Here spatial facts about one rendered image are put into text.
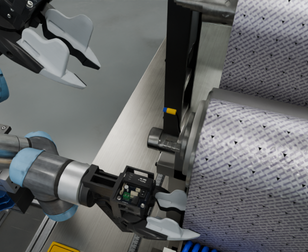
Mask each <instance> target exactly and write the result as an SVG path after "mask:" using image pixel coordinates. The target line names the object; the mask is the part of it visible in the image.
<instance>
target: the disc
mask: <svg viewBox="0 0 308 252"><path fill-rule="evenodd" d="M212 98H214V91H213V90H211V91H209V93H208V96H207V98H206V101H205V104H204V107H203V111H202V114H201V117H200V121H199V125H198V128H197V132H196V136H195V140H194V144H193V148H192V152H191V156H190V161H189V165H188V170H187V175H186V182H185V186H186V188H189V187H190V182H191V177H192V171H193V166H194V162H195V157H196V153H197V149H198V145H199V141H200V137H201V133H202V129H203V125H204V122H205V118H206V115H207V112H208V108H209V105H210V102H211V100H212Z"/></svg>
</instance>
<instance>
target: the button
mask: <svg viewBox="0 0 308 252"><path fill-rule="evenodd" d="M47 252H80V251H79V250H76V249H73V248H71V247H68V246H65V245H63V244H60V243H57V242H55V241H53V242H52V244H51V245H50V247H49V249H48V251H47Z"/></svg>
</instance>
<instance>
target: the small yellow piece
mask: <svg viewBox="0 0 308 252"><path fill-rule="evenodd" d="M163 112H165V113H168V114H173V115H176V117H177V127H178V131H179V133H181V130H180V121H179V116H178V114H177V110H176V109H172V108H167V107H164V108H163Z"/></svg>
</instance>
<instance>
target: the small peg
mask: <svg viewBox="0 0 308 252"><path fill-rule="evenodd" d="M180 146H181V143H178V142H173V141H169V140H167V139H166V140H165V141H164V143H163V148H164V149H168V150H170V151H171V150H172V151H174V152H178V153H179V152H180Z"/></svg>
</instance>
